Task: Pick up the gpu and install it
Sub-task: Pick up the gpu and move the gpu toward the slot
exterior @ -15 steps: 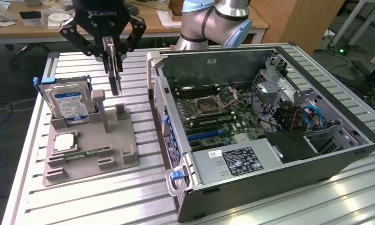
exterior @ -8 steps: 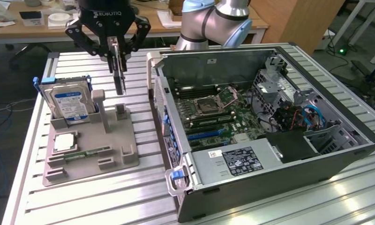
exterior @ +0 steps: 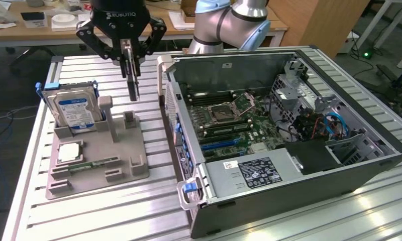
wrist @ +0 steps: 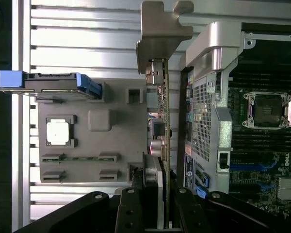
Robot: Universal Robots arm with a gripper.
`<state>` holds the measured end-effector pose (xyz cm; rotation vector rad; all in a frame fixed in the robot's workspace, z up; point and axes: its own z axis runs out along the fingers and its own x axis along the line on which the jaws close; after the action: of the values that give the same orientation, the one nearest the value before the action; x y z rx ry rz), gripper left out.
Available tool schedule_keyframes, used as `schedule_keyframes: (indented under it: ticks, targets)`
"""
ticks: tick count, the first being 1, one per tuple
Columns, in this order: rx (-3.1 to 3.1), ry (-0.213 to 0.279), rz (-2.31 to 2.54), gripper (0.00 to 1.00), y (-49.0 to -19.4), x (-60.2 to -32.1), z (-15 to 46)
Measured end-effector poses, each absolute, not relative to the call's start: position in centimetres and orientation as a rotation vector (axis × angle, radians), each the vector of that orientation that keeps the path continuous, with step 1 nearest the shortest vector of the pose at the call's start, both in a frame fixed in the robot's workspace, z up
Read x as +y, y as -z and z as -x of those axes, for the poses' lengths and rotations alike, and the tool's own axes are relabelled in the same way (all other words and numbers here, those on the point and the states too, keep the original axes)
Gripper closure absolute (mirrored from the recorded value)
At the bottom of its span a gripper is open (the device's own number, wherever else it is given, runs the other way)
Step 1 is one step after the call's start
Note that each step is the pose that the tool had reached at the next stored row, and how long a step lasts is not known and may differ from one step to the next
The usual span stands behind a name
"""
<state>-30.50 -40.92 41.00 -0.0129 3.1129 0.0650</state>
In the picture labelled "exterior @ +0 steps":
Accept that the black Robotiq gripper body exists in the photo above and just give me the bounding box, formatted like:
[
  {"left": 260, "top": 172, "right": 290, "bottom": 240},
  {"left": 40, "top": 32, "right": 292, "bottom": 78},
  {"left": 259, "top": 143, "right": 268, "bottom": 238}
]
[{"left": 88, "top": 0, "right": 152, "bottom": 41}]

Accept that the black and green graphics card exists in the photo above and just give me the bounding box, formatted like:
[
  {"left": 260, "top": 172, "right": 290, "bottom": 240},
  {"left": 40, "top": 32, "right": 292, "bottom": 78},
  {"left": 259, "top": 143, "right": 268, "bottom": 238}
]
[{"left": 119, "top": 39, "right": 141, "bottom": 102}]

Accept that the white paper stack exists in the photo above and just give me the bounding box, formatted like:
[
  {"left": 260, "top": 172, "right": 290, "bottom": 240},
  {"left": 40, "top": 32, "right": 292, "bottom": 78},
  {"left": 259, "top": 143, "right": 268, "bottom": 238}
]
[{"left": 168, "top": 11, "right": 196, "bottom": 31}]

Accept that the white box with round hollow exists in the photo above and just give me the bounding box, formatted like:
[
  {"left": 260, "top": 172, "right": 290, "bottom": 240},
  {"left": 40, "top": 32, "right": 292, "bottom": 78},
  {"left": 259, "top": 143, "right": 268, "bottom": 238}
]
[{"left": 51, "top": 14, "right": 81, "bottom": 32}]

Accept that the brown cardboard box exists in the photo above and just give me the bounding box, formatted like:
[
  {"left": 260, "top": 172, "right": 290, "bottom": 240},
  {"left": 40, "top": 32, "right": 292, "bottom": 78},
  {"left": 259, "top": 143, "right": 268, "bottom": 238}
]
[{"left": 180, "top": 0, "right": 198, "bottom": 17}]

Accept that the black office chair base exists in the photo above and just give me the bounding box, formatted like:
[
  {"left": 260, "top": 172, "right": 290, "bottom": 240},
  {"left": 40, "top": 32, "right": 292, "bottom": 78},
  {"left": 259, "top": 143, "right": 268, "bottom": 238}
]
[{"left": 5, "top": 44, "right": 56, "bottom": 74}]

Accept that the white box with black top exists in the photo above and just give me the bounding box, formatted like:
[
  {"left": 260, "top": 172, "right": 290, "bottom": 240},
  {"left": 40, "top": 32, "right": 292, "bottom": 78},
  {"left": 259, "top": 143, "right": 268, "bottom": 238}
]
[{"left": 20, "top": 12, "right": 49, "bottom": 29}]

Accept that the wooden desk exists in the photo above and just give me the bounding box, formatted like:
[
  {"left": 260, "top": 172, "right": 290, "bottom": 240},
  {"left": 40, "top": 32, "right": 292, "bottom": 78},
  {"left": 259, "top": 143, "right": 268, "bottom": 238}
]
[{"left": 0, "top": 0, "right": 288, "bottom": 55}]

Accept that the hard disk in blue caddy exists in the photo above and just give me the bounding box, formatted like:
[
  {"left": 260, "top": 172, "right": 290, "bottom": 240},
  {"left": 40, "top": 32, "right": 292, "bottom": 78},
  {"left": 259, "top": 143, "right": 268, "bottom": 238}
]
[{"left": 35, "top": 79, "right": 100, "bottom": 134}]

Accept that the CPU socket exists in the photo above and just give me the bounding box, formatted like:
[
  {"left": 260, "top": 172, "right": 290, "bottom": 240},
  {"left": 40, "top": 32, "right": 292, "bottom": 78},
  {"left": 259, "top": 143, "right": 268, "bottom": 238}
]
[{"left": 208, "top": 102, "right": 239, "bottom": 124}]

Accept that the metal socket cover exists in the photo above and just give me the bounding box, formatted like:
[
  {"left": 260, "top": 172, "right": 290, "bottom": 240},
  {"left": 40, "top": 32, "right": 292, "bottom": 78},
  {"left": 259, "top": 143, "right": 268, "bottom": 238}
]
[{"left": 234, "top": 92, "right": 258, "bottom": 117}]

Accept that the grey plastic parts rack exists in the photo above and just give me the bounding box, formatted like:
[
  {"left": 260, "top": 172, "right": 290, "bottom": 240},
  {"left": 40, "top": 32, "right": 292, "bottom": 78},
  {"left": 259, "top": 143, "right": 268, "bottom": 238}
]
[{"left": 45, "top": 95, "right": 151, "bottom": 200}]

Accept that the black RAM stick with label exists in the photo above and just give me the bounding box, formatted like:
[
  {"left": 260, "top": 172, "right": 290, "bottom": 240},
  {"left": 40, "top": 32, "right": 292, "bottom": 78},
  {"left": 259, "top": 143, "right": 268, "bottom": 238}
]
[{"left": 204, "top": 122, "right": 251, "bottom": 138}]

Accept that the silver CPU chip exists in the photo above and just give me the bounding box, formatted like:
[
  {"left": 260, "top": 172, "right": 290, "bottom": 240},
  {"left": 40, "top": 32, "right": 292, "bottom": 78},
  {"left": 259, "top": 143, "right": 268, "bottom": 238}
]
[{"left": 57, "top": 143, "right": 84, "bottom": 163}]

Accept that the perforated metal drive cage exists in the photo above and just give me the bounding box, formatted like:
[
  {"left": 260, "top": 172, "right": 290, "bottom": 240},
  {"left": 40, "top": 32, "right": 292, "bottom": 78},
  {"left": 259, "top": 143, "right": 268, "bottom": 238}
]
[{"left": 271, "top": 60, "right": 322, "bottom": 124}]

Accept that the blue expansion slot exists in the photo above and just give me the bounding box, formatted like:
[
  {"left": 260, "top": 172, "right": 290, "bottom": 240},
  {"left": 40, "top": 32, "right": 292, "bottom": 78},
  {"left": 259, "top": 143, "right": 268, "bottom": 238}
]
[{"left": 199, "top": 137, "right": 242, "bottom": 152}]

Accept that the green RAM stick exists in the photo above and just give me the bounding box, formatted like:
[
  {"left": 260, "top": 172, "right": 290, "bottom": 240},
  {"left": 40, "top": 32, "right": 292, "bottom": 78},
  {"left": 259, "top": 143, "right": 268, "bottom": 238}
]
[{"left": 68, "top": 158, "right": 119, "bottom": 172}]

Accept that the green motherboard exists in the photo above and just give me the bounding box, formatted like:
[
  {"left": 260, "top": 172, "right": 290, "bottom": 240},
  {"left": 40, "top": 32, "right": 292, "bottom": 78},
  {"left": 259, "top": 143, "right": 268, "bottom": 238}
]
[{"left": 186, "top": 89, "right": 288, "bottom": 163}]

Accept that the wooden cabinet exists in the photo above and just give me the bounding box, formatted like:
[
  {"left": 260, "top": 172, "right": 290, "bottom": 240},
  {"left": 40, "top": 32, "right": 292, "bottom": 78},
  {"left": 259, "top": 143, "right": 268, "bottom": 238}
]
[{"left": 267, "top": 0, "right": 371, "bottom": 59}]

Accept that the grey power supply unit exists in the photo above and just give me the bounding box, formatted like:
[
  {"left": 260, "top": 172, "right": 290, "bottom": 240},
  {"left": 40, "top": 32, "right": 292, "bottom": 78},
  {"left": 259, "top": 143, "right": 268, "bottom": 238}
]
[{"left": 204, "top": 148, "right": 305, "bottom": 199}]

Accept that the grey metal disk bay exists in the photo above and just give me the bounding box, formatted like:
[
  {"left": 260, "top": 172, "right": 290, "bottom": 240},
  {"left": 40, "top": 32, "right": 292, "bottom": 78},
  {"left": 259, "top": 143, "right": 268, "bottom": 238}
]
[{"left": 325, "top": 133, "right": 385, "bottom": 168}]

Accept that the black open PC case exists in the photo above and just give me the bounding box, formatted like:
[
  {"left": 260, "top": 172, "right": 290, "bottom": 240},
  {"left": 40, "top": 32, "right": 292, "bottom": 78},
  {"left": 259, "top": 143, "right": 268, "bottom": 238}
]
[{"left": 156, "top": 49, "right": 402, "bottom": 239}]

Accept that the orange wire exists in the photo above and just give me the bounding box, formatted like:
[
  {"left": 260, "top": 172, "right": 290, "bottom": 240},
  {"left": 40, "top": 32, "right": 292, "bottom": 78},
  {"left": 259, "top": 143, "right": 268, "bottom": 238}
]
[{"left": 314, "top": 117, "right": 323, "bottom": 140}]

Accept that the blue wire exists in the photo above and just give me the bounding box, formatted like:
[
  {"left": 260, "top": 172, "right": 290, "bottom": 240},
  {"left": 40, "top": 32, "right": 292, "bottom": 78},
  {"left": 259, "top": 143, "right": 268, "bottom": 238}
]
[{"left": 322, "top": 113, "right": 350, "bottom": 138}]

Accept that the white desk frame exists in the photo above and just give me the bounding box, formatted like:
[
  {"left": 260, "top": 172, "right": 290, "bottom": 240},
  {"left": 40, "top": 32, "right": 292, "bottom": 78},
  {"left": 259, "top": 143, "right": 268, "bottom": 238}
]
[{"left": 354, "top": 0, "right": 402, "bottom": 69}]

